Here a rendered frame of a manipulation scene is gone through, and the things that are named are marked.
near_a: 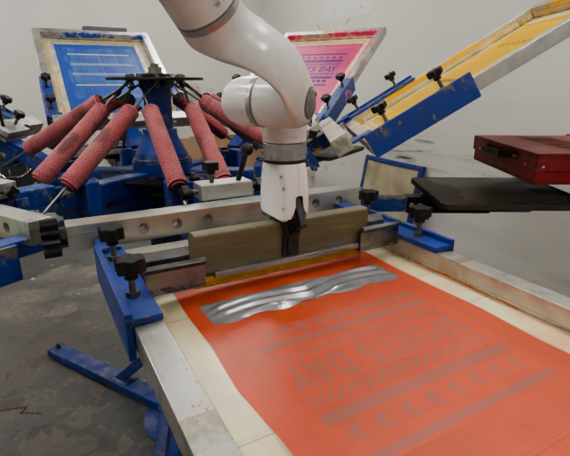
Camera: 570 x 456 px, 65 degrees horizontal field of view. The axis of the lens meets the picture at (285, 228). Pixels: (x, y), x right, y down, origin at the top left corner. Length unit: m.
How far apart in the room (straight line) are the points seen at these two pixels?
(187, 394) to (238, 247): 0.33
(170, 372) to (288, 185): 0.36
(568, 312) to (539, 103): 2.13
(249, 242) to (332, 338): 0.23
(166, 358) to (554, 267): 2.50
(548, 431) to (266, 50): 0.53
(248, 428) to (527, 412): 0.30
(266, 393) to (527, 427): 0.28
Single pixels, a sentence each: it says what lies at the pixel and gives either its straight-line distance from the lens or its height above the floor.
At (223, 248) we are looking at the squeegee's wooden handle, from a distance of 0.76.
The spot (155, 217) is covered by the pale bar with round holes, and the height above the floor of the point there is 1.04.
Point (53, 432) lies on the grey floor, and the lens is 2.12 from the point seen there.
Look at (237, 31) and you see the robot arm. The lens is 0.59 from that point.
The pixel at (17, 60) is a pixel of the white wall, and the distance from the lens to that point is 4.80.
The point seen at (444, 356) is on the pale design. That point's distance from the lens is 0.65.
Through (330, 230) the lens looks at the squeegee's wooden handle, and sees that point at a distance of 0.86.
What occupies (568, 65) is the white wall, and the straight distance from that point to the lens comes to 2.75.
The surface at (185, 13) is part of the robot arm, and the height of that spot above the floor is 1.37.
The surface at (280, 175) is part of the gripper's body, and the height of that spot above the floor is 1.15.
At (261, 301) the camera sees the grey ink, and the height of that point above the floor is 0.96.
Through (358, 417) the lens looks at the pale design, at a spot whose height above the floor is 0.96.
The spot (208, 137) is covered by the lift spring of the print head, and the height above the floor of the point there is 1.15.
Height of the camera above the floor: 1.30
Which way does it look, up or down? 18 degrees down
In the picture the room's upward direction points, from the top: straight up
